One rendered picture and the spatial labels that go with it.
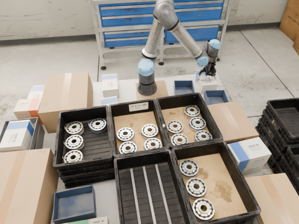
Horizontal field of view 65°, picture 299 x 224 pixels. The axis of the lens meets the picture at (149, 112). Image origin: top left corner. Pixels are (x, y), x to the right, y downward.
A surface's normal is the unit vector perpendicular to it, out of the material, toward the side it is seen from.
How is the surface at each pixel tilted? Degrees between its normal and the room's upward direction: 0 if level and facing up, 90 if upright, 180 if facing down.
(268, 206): 0
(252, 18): 90
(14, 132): 0
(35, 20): 90
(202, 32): 90
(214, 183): 0
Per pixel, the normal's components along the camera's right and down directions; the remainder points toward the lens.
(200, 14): 0.11, 0.71
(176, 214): -0.01, -0.70
